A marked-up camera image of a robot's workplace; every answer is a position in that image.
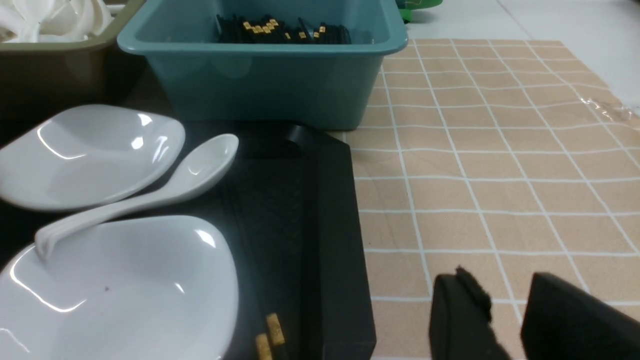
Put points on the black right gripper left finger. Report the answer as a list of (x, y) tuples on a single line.
[(460, 326)]

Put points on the pile of white spoons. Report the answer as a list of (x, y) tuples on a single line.
[(56, 21)]

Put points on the black chopstick gold band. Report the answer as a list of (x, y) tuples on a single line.
[(263, 347), (277, 338)]

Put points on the beige checked table mat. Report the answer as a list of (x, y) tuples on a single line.
[(504, 156)]

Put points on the black plastic serving tray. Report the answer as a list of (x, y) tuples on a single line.
[(288, 211)]

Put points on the brown plastic bin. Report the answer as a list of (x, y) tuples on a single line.
[(39, 80)]

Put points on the teal plastic bin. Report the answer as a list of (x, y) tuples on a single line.
[(328, 86)]

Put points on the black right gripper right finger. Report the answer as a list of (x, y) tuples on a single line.
[(563, 322)]

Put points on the white ceramic soup spoon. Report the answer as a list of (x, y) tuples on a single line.
[(196, 174)]

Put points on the white square dish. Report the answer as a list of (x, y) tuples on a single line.
[(87, 156), (158, 288)]

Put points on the pile of black chopsticks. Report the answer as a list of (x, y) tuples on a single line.
[(271, 30)]

